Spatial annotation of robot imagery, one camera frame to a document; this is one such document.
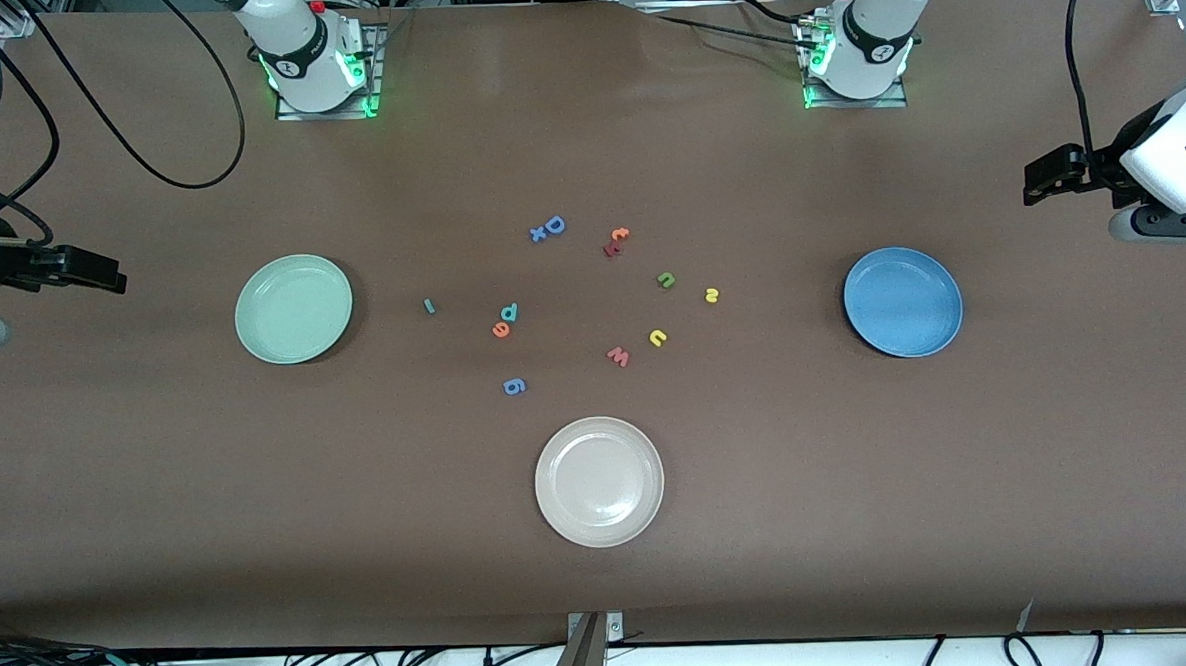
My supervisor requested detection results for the beige plate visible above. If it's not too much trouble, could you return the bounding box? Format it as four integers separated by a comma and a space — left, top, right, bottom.
532, 413, 668, 552

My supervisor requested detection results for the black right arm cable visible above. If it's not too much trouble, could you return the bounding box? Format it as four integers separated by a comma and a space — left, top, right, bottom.
0, 0, 252, 250

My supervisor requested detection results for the brown table cover sheet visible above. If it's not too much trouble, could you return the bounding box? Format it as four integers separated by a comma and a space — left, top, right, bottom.
0, 0, 1186, 666

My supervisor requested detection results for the blue plate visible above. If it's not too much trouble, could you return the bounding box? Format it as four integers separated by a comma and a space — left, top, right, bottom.
841, 244, 966, 362

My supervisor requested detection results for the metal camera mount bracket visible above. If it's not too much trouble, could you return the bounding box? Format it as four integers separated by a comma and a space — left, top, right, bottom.
538, 610, 627, 666

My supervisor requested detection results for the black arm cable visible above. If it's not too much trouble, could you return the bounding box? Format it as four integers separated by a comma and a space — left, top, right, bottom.
0, 0, 252, 250
1063, 0, 1113, 193

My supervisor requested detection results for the black base cable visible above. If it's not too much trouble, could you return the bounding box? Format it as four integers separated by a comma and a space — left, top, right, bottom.
729, 0, 809, 28
654, 7, 822, 56

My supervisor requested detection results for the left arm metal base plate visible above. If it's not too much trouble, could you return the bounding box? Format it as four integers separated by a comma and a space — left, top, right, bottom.
798, 14, 909, 113

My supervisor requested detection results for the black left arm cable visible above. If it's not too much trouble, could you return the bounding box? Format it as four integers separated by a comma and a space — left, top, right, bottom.
1063, 0, 1113, 193

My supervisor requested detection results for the looped black cable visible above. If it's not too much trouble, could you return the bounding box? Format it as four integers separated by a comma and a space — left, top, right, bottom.
1002, 630, 1049, 666

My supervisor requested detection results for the light green plate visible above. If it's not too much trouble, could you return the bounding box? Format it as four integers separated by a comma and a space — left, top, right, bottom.
231, 251, 357, 368

